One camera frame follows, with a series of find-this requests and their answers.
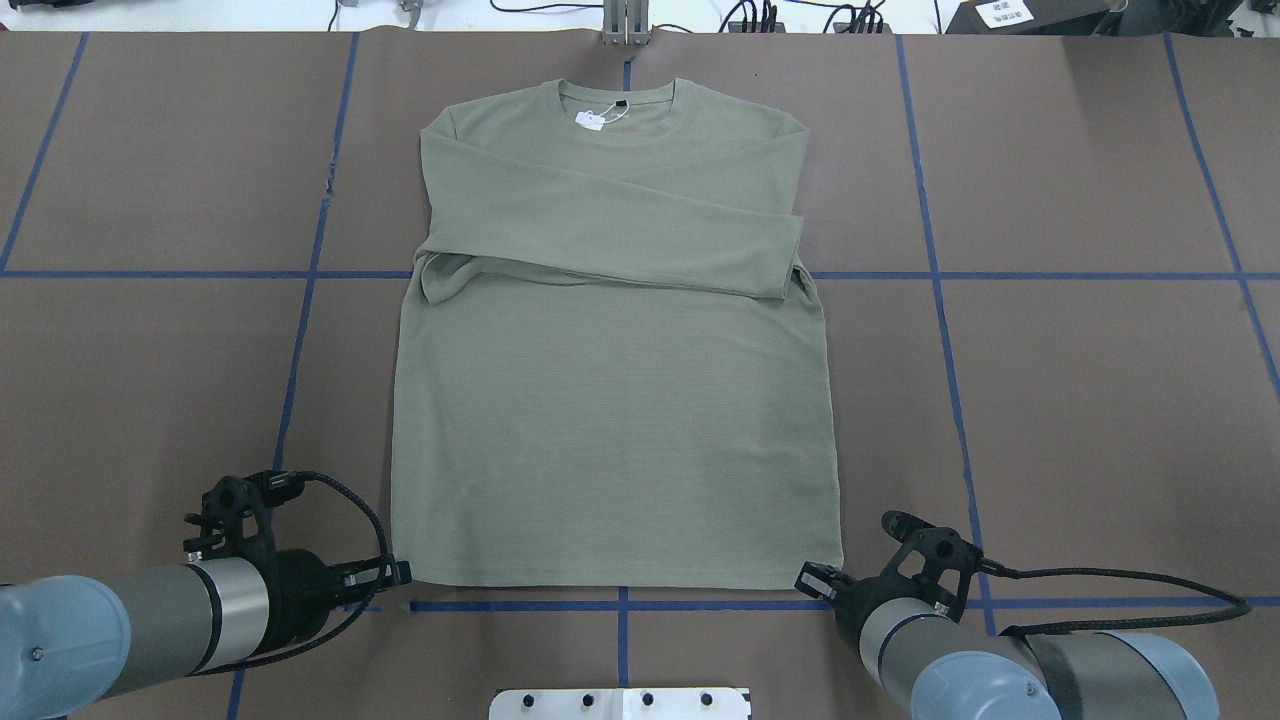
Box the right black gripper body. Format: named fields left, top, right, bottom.
left=832, top=575, right=916, bottom=641

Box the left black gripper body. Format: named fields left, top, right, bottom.
left=257, top=550, right=346, bottom=651

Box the olive green long-sleeve shirt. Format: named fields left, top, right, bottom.
left=390, top=79, right=844, bottom=591

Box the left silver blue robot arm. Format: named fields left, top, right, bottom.
left=1, top=550, right=412, bottom=719

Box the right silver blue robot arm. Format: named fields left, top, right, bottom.
left=795, top=562, right=1221, bottom=719

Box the white paper shirt tag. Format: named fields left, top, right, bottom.
left=573, top=110, right=611, bottom=132

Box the black box with label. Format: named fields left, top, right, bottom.
left=943, top=1, right=1129, bottom=36

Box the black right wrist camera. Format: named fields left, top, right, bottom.
left=879, top=510, right=986, bottom=610

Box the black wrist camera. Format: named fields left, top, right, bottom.
left=182, top=470, right=305, bottom=564
left=879, top=510, right=986, bottom=610

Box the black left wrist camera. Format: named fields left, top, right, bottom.
left=182, top=470, right=305, bottom=564

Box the white camera mast pedestal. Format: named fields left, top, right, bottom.
left=488, top=687, right=753, bottom=719

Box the aluminium frame post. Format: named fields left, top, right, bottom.
left=600, top=0, right=652, bottom=47

